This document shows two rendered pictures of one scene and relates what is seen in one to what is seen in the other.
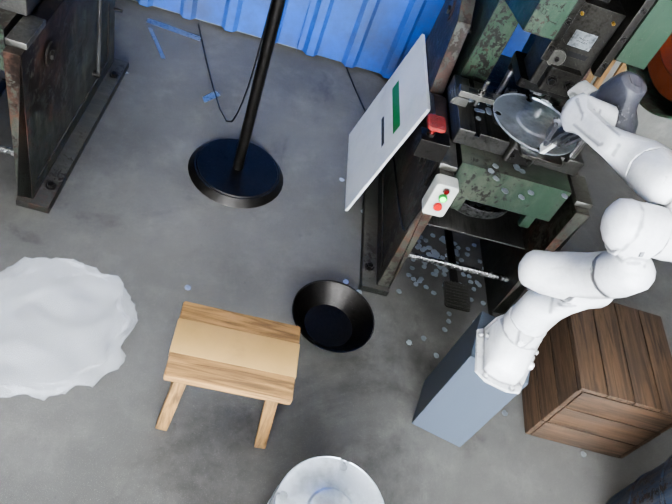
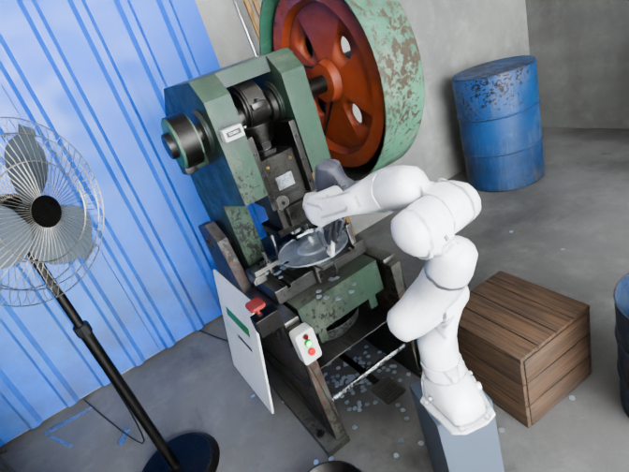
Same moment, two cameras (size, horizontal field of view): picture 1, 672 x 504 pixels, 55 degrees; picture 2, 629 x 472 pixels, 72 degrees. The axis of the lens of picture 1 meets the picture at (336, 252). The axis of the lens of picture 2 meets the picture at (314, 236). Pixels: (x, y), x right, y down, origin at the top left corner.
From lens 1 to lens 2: 50 cm
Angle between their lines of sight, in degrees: 23
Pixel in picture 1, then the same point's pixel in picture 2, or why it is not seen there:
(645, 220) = (421, 214)
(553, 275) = (416, 314)
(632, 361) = (521, 310)
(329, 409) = not seen: outside the picture
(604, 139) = (344, 203)
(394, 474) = not seen: outside the picture
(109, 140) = not seen: outside the picture
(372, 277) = (329, 438)
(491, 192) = (334, 307)
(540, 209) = (371, 287)
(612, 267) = (441, 266)
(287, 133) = (194, 405)
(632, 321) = (491, 289)
